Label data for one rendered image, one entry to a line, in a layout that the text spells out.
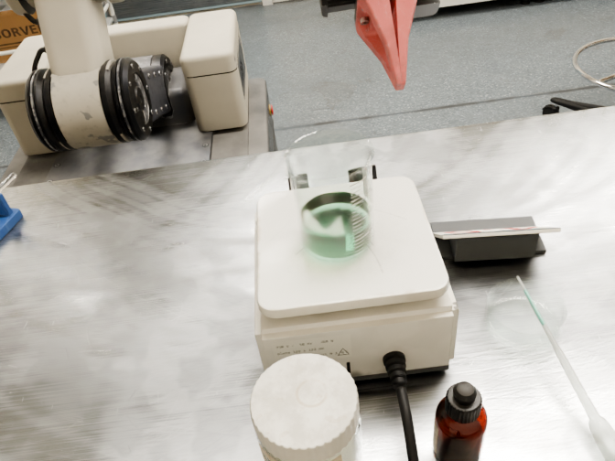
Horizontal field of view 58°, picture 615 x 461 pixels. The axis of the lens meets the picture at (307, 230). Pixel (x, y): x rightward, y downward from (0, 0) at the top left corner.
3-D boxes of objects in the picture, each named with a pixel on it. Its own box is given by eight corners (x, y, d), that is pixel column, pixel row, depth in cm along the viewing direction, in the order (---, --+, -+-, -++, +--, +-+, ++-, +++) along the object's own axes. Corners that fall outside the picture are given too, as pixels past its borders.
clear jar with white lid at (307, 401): (283, 417, 38) (264, 346, 33) (371, 430, 37) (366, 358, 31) (259, 507, 34) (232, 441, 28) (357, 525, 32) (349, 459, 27)
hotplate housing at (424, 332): (265, 218, 54) (251, 148, 49) (399, 200, 54) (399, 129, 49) (270, 427, 38) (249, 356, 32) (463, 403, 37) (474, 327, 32)
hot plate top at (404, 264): (258, 202, 43) (255, 193, 43) (411, 182, 43) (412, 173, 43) (258, 322, 34) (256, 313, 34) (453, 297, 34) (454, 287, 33)
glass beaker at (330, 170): (334, 208, 41) (325, 111, 36) (393, 237, 38) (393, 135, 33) (276, 253, 38) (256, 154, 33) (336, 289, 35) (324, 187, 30)
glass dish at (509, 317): (556, 298, 43) (562, 279, 42) (566, 358, 39) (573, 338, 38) (482, 294, 44) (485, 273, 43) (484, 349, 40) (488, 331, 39)
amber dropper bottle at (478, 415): (491, 449, 35) (505, 386, 30) (461, 483, 33) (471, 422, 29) (452, 418, 37) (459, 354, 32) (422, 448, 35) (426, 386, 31)
